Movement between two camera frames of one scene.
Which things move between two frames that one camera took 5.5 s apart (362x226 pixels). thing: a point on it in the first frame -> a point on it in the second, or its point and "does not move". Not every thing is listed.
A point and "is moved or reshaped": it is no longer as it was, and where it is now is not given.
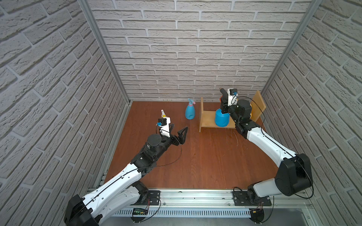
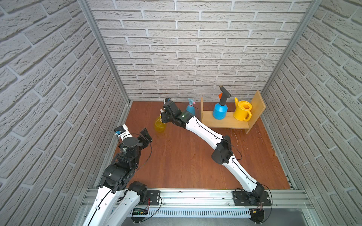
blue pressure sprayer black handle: x=222 y=120 is moved or reshaped
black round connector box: x=257 y=214 does not move
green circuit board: x=140 y=211 does not move
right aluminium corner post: x=314 y=5 does not move
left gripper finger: x=182 y=134 -> x=146 y=137
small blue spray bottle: x=190 y=112 does not move
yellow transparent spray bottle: x=163 y=115 is moved or reshaped
